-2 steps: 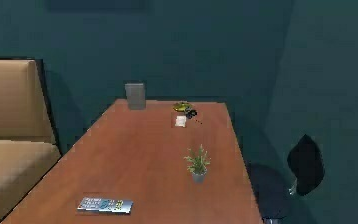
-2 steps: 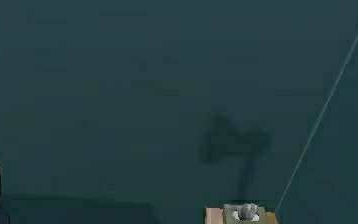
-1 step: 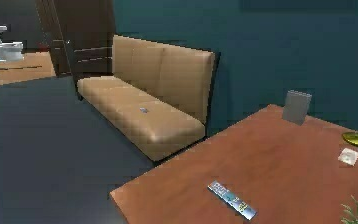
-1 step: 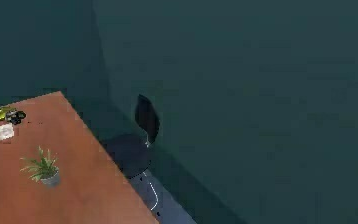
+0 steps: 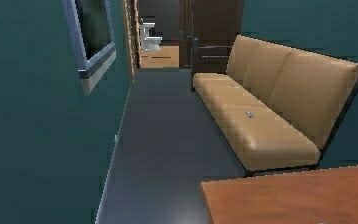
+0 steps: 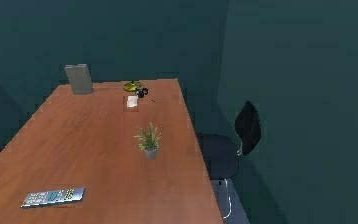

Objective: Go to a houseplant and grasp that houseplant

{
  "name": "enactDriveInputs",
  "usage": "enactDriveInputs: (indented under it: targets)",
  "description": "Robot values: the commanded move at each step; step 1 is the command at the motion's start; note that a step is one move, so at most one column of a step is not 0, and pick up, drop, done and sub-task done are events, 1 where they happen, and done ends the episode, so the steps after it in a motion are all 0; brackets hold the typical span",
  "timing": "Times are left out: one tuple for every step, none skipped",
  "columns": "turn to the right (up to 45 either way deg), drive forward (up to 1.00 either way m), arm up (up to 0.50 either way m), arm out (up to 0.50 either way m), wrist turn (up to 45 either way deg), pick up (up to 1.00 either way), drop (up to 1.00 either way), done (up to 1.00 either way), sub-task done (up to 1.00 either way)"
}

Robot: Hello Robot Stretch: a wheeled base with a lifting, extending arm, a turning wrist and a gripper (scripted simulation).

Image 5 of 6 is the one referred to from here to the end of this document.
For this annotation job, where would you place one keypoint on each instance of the small grey object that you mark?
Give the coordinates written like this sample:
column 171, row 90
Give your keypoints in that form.
column 249, row 115

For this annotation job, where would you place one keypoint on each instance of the dark brown room door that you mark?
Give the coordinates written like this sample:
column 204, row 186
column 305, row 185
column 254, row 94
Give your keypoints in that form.
column 185, row 33

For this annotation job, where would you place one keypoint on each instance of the white toilet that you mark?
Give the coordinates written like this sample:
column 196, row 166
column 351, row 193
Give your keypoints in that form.
column 150, row 36

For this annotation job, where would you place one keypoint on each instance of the dark brown wooden cabinet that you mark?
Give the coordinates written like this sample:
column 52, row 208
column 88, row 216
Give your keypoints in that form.
column 213, row 36

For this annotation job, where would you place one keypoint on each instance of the grey framed window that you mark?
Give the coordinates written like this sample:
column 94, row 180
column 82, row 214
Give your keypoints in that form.
column 93, row 36

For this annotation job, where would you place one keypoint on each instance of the brown wooden table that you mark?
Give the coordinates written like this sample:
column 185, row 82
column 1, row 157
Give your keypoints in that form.
column 287, row 196

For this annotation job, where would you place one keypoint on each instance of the tan sofa with black frame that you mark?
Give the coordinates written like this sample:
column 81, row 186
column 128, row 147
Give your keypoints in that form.
column 270, row 110

